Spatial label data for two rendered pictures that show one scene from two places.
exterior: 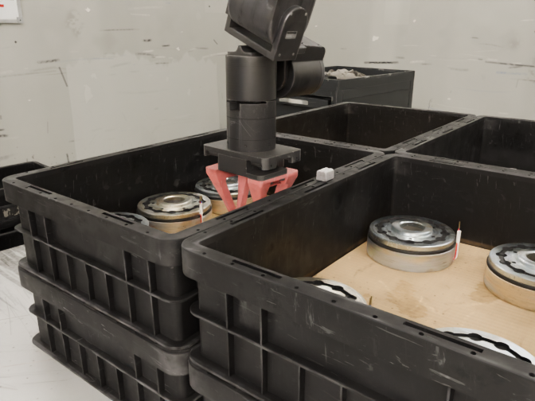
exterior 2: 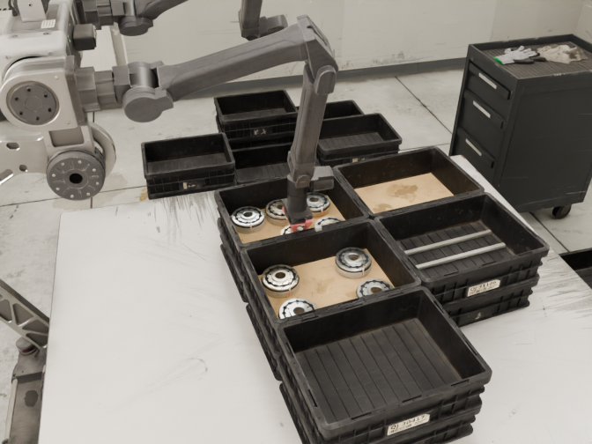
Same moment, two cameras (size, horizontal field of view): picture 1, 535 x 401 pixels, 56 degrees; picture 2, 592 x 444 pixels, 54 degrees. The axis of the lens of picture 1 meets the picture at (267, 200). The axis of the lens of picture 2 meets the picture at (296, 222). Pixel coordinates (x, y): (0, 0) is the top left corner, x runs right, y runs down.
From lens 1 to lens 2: 1.23 m
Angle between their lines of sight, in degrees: 33
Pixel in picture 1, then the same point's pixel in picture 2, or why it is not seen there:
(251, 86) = (292, 190)
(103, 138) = (368, 38)
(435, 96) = not seen: outside the picture
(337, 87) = (516, 85)
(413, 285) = (334, 281)
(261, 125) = (296, 203)
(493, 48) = not seen: outside the picture
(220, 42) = not seen: outside the picture
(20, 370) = (213, 255)
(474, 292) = (351, 292)
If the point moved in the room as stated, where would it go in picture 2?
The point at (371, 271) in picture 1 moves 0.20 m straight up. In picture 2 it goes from (327, 270) to (329, 212)
